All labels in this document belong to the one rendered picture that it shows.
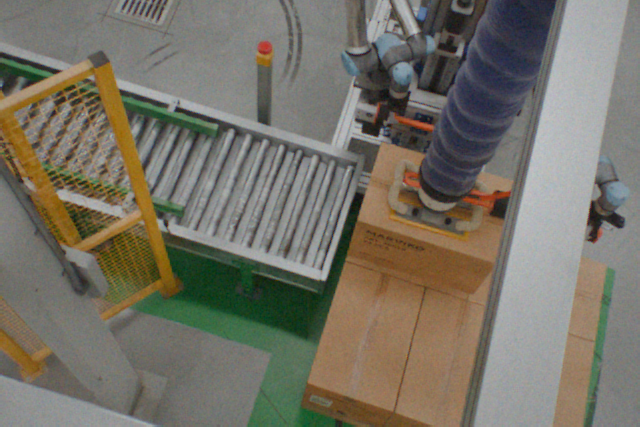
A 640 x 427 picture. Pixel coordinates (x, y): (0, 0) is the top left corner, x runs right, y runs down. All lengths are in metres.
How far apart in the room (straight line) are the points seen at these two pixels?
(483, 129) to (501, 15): 0.54
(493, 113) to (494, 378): 1.56
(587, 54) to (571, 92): 0.08
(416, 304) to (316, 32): 2.04
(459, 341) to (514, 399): 2.67
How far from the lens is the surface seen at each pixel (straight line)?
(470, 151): 2.82
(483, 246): 3.40
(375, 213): 3.36
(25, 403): 0.97
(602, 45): 1.44
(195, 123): 4.03
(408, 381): 3.72
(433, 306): 3.83
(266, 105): 4.15
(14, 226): 2.11
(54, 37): 5.21
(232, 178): 3.98
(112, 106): 2.66
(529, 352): 1.17
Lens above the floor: 4.13
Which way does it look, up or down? 64 degrees down
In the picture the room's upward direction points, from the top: 10 degrees clockwise
